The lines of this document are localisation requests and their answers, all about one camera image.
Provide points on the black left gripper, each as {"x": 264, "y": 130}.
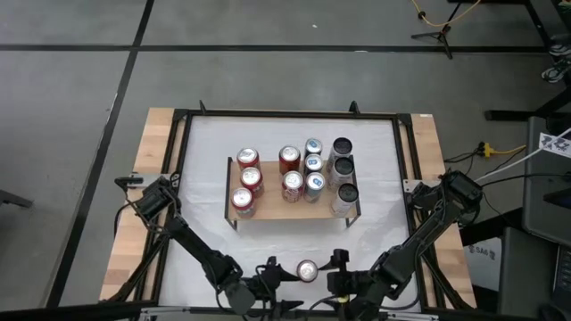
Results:
{"x": 267, "y": 292}

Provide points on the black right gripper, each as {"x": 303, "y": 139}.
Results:
{"x": 341, "y": 287}

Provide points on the red Coca-Cola can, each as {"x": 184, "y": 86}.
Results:
{"x": 307, "y": 270}
{"x": 290, "y": 153}

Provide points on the red can with blue band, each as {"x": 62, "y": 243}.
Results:
{"x": 243, "y": 198}
{"x": 251, "y": 177}

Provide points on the blue silver Red Bull can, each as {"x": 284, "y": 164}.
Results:
{"x": 315, "y": 181}
{"x": 313, "y": 163}
{"x": 313, "y": 146}

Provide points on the red soda can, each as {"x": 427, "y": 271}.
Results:
{"x": 293, "y": 180}
{"x": 247, "y": 156}

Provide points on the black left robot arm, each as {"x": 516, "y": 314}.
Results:
{"x": 192, "y": 243}

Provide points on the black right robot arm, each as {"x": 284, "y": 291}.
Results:
{"x": 428, "y": 223}

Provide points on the black metal shelf leg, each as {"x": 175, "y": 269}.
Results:
{"x": 228, "y": 187}
{"x": 350, "y": 221}

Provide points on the white printed box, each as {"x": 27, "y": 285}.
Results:
{"x": 484, "y": 267}

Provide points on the yellow power plug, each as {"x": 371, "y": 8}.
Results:
{"x": 486, "y": 149}

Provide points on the grey cabinet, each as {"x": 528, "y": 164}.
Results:
{"x": 542, "y": 200}
{"x": 526, "y": 276}

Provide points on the black stand base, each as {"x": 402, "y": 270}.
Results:
{"x": 513, "y": 114}

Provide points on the white paper tag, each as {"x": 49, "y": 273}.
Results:
{"x": 555, "y": 145}

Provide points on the black tripod stand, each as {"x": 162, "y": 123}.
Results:
{"x": 441, "y": 35}

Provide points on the dark floor object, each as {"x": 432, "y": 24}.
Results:
{"x": 13, "y": 199}

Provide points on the person's foot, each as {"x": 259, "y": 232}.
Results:
{"x": 561, "y": 49}
{"x": 555, "y": 71}

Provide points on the black table-level camera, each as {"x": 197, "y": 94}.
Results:
{"x": 290, "y": 306}

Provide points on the aluminium rail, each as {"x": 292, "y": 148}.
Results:
{"x": 201, "y": 312}

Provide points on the black metal table frame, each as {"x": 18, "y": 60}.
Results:
{"x": 290, "y": 113}

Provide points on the black frame clip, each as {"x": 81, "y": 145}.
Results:
{"x": 353, "y": 107}
{"x": 203, "y": 107}

